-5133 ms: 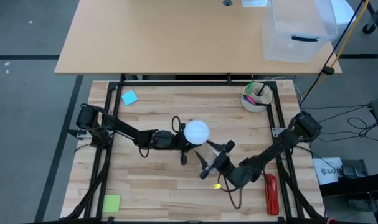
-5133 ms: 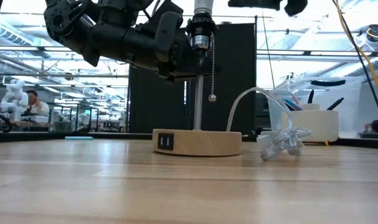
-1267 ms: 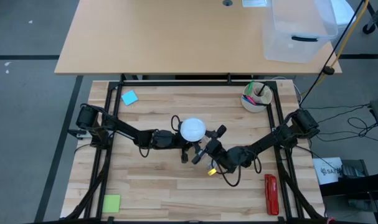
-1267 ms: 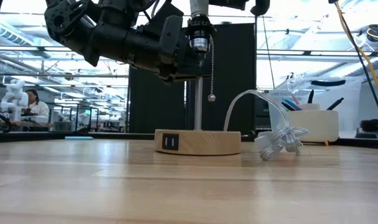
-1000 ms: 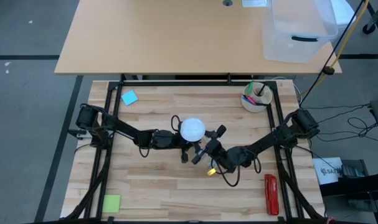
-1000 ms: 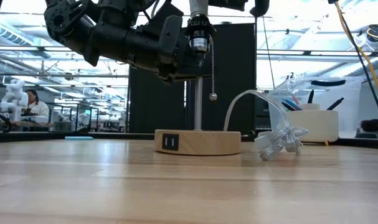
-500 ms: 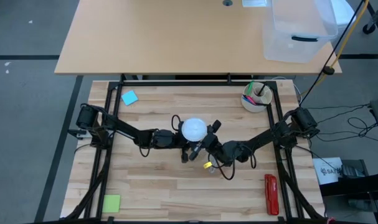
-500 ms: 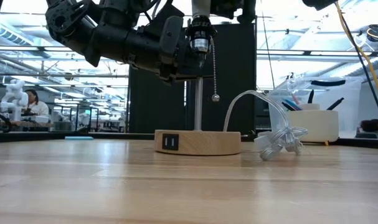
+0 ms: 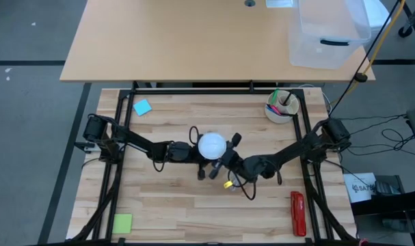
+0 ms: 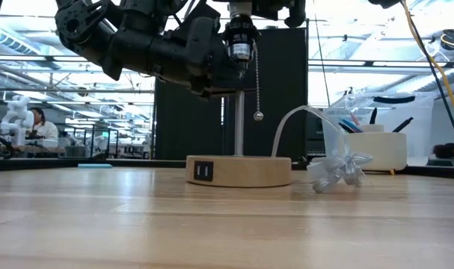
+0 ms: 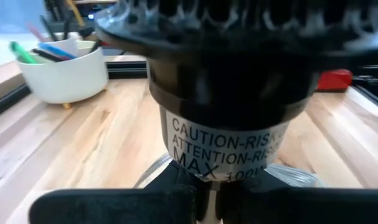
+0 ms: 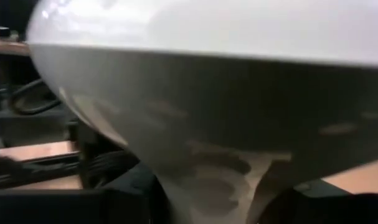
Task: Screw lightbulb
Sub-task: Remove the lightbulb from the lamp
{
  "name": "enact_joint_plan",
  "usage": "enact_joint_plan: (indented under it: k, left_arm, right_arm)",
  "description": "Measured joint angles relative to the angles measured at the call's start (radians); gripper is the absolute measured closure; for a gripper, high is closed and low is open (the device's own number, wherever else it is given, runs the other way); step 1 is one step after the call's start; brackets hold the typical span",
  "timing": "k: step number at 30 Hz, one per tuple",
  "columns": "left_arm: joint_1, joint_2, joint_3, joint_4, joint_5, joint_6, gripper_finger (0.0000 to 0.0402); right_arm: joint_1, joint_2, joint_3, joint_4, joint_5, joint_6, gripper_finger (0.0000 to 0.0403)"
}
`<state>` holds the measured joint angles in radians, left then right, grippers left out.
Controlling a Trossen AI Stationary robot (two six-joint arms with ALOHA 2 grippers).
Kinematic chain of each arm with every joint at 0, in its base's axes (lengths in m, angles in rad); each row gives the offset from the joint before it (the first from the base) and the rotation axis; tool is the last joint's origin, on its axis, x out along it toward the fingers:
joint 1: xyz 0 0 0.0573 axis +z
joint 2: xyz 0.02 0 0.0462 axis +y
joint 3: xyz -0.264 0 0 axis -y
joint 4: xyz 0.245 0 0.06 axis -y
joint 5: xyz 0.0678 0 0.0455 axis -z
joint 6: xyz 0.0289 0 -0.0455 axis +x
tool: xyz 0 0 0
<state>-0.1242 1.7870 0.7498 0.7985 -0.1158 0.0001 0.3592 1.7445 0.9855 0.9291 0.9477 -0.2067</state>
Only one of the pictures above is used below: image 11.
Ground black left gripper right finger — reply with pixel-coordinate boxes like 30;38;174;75
215;169;378;224

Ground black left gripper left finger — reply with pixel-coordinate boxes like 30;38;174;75
28;160;210;224

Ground red marker case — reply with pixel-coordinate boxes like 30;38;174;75
316;68;354;93

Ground white pen cup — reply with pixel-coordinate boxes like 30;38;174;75
16;36;110;105

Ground blue pen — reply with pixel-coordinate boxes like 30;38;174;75
38;42;78;60

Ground black marker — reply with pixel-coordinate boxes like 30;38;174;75
31;48;65;63

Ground light wooden desk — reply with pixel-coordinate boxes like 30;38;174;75
0;60;25;105

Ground green marker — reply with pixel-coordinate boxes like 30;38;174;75
9;40;37;65

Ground black pen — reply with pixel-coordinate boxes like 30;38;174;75
40;14;59;42

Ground pink pen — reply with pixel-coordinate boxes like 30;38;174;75
26;23;48;44

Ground black cable puck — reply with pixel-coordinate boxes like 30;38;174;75
78;26;95;39

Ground yellow hanging cable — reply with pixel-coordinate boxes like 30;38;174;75
65;0;85;28

